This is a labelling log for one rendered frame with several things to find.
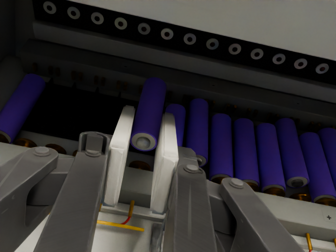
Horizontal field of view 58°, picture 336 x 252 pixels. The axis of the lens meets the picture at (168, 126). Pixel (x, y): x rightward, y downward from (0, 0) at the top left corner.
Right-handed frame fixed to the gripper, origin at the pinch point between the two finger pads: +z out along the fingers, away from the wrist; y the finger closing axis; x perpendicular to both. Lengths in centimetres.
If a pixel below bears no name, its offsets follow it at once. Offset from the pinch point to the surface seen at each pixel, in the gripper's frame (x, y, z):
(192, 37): 6.2, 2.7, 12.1
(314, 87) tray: 4.1, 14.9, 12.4
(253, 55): 5.8, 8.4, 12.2
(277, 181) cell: -2.5, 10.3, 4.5
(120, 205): -5.2, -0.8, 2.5
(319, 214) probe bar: -3.3, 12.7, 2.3
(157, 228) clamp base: -6.1, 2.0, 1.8
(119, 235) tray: -6.7, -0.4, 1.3
